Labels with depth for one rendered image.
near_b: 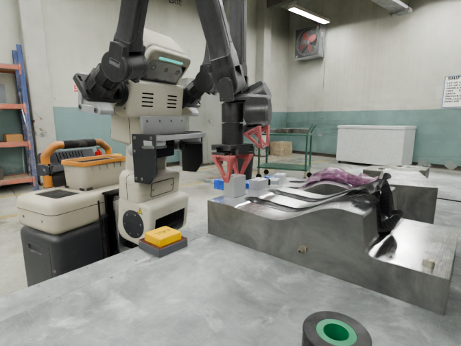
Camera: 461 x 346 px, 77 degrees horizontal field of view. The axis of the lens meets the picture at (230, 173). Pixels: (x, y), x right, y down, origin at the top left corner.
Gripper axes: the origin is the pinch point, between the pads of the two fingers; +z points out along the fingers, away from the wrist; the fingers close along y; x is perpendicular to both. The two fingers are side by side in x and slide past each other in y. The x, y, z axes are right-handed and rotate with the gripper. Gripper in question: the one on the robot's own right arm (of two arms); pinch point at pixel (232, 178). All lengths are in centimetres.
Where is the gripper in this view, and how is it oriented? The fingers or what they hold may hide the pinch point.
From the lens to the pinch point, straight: 78.0
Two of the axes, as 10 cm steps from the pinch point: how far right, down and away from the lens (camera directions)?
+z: 0.0, 9.9, 1.6
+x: -7.6, -1.0, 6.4
